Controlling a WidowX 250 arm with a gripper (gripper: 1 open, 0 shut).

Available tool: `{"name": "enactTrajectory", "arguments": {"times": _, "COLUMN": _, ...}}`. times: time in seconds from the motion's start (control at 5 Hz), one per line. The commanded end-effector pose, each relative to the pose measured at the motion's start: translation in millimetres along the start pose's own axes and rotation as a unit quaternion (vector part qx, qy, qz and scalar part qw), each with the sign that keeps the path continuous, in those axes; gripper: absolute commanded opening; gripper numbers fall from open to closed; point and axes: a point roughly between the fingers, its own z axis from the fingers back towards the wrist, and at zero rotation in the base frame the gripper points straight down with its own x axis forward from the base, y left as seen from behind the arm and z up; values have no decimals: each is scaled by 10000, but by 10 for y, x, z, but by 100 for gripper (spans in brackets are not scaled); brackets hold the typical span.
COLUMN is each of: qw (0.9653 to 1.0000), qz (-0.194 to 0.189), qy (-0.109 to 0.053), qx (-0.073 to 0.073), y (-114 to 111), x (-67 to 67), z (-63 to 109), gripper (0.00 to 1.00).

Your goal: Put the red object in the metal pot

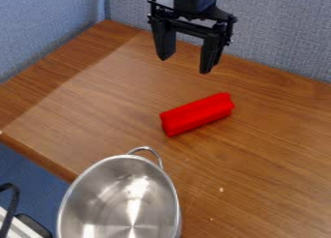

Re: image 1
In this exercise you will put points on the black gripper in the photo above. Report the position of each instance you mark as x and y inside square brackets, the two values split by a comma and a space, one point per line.
[211, 21]

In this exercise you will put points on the red rectangular block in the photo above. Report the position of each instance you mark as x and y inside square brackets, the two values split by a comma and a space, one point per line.
[196, 114]

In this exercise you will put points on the metal pot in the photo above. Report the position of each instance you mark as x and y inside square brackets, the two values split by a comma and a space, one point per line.
[122, 198]

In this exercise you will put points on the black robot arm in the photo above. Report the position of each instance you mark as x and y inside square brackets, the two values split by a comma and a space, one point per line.
[196, 5]

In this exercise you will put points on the white and black device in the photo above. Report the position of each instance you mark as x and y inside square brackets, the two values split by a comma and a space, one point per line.
[24, 227]

